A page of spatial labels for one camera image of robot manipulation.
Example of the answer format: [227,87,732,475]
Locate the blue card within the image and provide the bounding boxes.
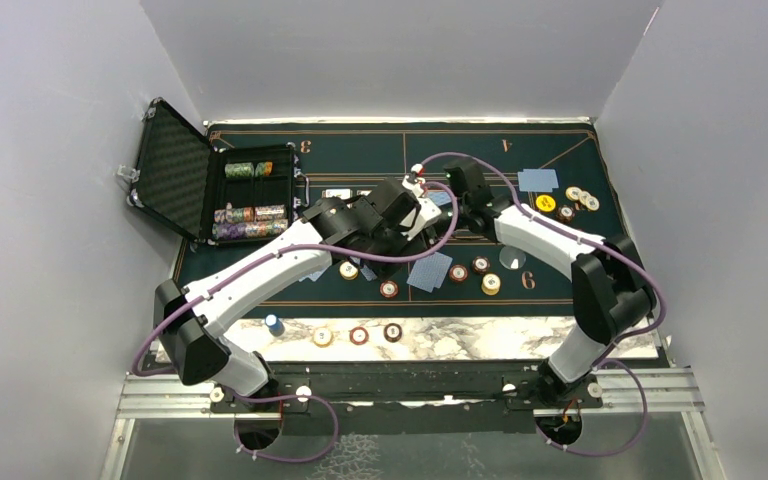
[407,257,431,293]
[423,253,452,292]
[304,269,326,282]
[523,169,559,193]
[517,170,540,192]

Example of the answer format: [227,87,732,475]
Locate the white round button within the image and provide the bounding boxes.
[499,247,527,271]

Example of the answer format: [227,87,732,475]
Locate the blue playing card deck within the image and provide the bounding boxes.
[359,265,378,281]

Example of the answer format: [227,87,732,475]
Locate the yellow round button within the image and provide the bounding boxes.
[534,194,557,213]

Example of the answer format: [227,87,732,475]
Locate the brown poker chip stack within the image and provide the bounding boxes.
[383,323,403,343]

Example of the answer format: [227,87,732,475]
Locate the red poker chip stack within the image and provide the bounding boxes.
[349,326,370,346]

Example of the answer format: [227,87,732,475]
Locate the yellow poker chip stack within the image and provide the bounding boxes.
[312,326,334,348]

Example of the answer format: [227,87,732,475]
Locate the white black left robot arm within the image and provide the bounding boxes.
[152,178,447,411]

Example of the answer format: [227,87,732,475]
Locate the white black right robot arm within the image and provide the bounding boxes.
[446,195,658,407]

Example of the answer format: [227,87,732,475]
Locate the green poker table mat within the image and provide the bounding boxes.
[208,123,626,319]

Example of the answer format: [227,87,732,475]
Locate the mixed chips row in case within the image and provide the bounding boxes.
[213,204,287,224]

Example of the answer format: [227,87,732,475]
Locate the black poker chip case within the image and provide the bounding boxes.
[117,98,301,246]

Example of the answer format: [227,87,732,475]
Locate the green chips in case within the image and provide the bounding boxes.
[224,161,274,180]

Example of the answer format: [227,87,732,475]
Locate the blue poker chip stack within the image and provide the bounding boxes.
[264,314,285,337]

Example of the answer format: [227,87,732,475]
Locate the purple chips row in case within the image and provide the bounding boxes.
[212,219,289,241]

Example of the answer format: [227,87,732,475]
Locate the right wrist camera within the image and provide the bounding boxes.
[405,158,495,203]

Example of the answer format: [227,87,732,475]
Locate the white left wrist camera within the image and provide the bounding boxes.
[399,176,442,240]

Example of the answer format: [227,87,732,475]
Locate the black mounting rail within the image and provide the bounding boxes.
[118,360,703,439]

